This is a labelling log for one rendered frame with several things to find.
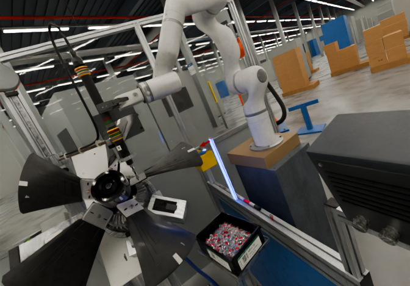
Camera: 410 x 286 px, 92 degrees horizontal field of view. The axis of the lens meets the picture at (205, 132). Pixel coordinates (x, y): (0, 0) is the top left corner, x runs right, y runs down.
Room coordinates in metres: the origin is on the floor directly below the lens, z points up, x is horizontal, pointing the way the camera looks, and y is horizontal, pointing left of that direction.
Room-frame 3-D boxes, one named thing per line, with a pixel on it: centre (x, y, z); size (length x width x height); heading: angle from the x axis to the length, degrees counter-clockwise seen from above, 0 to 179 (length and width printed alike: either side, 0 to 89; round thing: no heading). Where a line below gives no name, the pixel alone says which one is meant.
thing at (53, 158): (1.13, 0.83, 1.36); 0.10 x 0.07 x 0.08; 55
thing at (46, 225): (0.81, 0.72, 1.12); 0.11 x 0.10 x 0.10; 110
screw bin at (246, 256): (0.68, 0.08, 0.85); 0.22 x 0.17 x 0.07; 34
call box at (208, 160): (1.17, 0.08, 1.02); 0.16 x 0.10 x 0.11; 20
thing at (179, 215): (0.81, 0.28, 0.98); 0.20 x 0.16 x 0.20; 20
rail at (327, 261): (0.80, -0.06, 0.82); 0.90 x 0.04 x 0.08; 20
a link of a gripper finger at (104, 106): (0.73, 0.28, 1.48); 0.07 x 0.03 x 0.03; 110
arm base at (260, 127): (1.06, -0.29, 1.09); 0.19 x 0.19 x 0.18
